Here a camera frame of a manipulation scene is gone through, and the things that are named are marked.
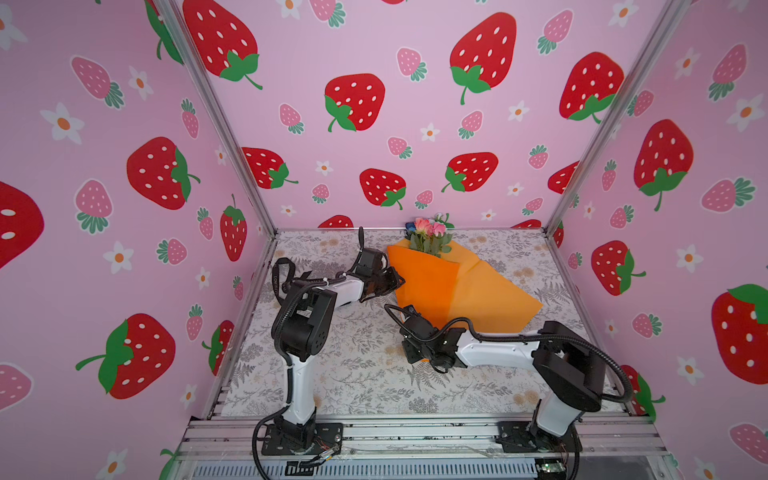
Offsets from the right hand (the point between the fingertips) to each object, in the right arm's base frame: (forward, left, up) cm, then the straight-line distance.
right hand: (405, 343), depth 88 cm
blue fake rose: (+47, +3, +4) cm, 47 cm away
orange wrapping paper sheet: (+22, -10, -2) cm, 25 cm away
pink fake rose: (+43, 0, +2) cm, 43 cm away
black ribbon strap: (+22, +40, -2) cm, 46 cm away
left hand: (+21, +2, +4) cm, 22 cm away
